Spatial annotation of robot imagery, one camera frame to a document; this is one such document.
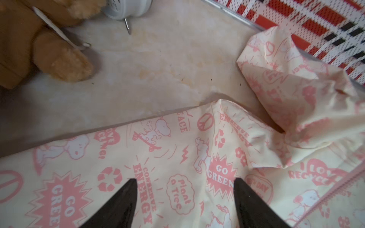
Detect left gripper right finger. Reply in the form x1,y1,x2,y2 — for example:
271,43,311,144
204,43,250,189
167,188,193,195
233,178,289,228

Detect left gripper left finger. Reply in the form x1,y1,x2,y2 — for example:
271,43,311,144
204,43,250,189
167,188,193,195
81,179,138,228

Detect cream pink printed jacket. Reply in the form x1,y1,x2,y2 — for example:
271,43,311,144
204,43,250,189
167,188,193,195
1,27,365,228

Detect brown teddy bear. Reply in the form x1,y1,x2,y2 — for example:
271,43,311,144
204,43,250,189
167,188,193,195
1,0,107,89

